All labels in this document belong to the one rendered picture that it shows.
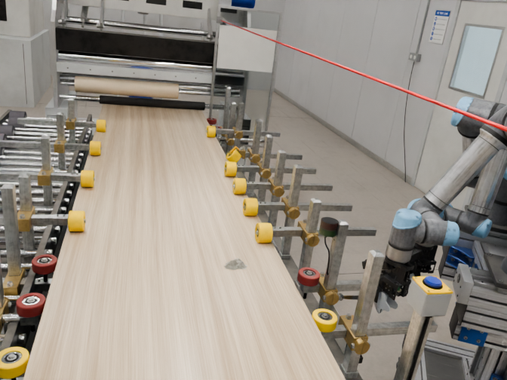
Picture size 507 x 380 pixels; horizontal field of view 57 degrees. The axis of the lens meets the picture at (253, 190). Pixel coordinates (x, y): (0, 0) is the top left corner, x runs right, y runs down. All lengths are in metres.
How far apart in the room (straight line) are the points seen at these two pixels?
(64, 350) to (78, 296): 0.24
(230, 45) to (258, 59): 0.26
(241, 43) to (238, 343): 2.93
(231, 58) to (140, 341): 2.92
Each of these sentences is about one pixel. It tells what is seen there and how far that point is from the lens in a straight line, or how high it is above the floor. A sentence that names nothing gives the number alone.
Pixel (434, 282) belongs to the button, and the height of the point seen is 1.23.
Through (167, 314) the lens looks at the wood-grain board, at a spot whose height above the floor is 0.90.
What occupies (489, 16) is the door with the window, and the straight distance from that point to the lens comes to 5.26.
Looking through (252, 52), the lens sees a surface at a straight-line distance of 3.98.
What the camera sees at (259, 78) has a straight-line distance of 4.03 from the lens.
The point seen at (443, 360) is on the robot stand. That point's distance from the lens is 2.75.
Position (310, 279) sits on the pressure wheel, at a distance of 1.73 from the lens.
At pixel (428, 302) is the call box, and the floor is 1.19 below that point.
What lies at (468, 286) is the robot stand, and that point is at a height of 0.98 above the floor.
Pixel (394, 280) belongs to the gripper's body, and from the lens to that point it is 1.52.
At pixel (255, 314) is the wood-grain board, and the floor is 0.90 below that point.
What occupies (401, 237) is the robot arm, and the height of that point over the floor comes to 1.21.
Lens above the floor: 1.80
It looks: 22 degrees down
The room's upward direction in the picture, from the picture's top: 7 degrees clockwise
